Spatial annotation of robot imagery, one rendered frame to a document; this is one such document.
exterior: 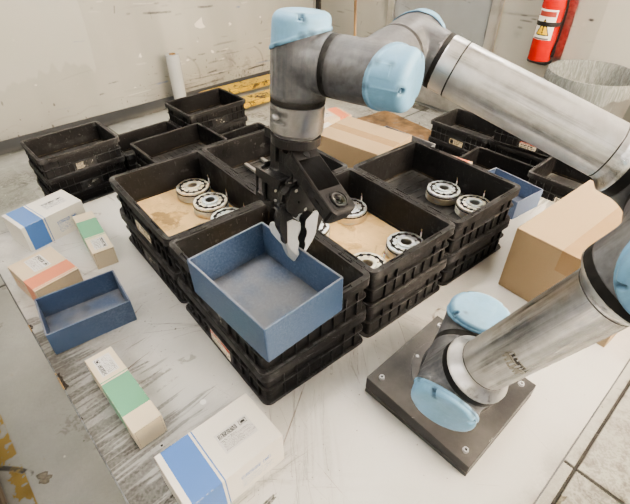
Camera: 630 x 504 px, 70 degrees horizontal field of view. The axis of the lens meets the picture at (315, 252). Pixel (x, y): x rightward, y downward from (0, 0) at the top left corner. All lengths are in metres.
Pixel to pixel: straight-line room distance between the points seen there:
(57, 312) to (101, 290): 0.12
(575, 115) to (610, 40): 3.21
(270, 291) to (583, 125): 0.50
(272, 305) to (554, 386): 0.72
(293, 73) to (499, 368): 0.50
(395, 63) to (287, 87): 0.14
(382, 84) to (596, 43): 3.39
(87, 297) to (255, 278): 0.71
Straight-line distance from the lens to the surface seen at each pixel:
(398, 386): 1.03
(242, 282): 0.77
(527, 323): 0.67
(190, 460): 0.91
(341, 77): 0.56
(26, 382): 2.27
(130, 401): 1.05
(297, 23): 0.58
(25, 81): 4.20
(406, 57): 0.54
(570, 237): 1.31
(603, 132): 0.66
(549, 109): 0.65
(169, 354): 1.18
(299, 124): 0.61
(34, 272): 1.44
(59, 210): 1.65
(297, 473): 0.97
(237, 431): 0.92
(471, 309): 0.89
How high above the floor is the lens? 1.58
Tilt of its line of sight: 39 degrees down
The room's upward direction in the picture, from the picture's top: straight up
